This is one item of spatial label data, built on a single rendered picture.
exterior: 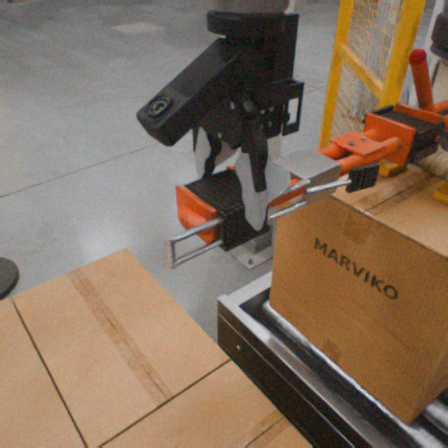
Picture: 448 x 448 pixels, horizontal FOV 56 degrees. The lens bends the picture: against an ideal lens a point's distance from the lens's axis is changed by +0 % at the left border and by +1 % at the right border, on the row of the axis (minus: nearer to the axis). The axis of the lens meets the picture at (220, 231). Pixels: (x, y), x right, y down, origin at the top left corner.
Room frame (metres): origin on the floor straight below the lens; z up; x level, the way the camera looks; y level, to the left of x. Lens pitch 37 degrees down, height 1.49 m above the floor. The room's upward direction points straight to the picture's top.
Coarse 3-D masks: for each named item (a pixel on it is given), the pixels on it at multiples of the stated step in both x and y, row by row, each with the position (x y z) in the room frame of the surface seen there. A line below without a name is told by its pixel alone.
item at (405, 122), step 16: (384, 112) 0.66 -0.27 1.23; (400, 112) 0.67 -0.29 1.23; (416, 112) 0.65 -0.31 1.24; (432, 112) 0.63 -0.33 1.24; (368, 128) 0.62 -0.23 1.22; (384, 128) 0.60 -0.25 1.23; (400, 128) 0.58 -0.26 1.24; (416, 128) 0.60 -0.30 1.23; (432, 128) 0.58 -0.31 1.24; (416, 144) 0.58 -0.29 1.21; (432, 144) 0.60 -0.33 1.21; (400, 160) 0.57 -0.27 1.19; (416, 160) 0.57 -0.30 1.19
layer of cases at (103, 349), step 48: (48, 288) 0.96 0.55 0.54; (96, 288) 0.96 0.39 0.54; (144, 288) 0.96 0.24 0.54; (0, 336) 0.77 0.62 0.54; (48, 336) 0.77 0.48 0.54; (96, 336) 0.77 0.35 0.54; (144, 336) 0.77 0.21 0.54; (192, 336) 0.77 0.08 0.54; (0, 384) 0.62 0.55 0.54; (48, 384) 0.62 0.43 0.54; (96, 384) 0.62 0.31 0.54; (144, 384) 0.62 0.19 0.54; (192, 384) 0.62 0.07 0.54; (240, 384) 0.62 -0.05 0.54; (0, 432) 0.49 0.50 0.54; (48, 432) 0.49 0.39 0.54; (96, 432) 0.49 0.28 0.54; (144, 432) 0.49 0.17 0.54; (192, 432) 0.49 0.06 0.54; (240, 432) 0.49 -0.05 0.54; (288, 432) 0.49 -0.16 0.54
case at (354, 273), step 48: (336, 192) 0.66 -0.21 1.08; (384, 192) 0.66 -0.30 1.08; (432, 192) 0.66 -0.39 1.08; (288, 240) 0.72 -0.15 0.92; (336, 240) 0.62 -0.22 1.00; (384, 240) 0.55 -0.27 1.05; (432, 240) 0.51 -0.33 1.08; (288, 288) 0.70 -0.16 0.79; (336, 288) 0.61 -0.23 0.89; (384, 288) 0.53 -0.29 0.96; (432, 288) 0.48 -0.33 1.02; (336, 336) 0.59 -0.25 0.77; (384, 336) 0.51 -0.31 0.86; (432, 336) 0.45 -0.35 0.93; (384, 384) 0.49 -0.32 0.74; (432, 384) 0.45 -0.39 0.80
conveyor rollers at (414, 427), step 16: (256, 320) 0.83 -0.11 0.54; (272, 320) 0.84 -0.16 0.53; (272, 336) 0.76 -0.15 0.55; (288, 336) 0.79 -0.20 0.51; (304, 336) 0.76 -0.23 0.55; (288, 352) 0.71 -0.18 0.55; (320, 352) 0.71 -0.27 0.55; (336, 368) 0.66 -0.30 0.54; (352, 384) 0.62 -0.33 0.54; (368, 400) 0.58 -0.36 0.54; (384, 416) 0.54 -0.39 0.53; (432, 416) 0.54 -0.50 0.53; (400, 432) 0.50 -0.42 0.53; (416, 432) 0.49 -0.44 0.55
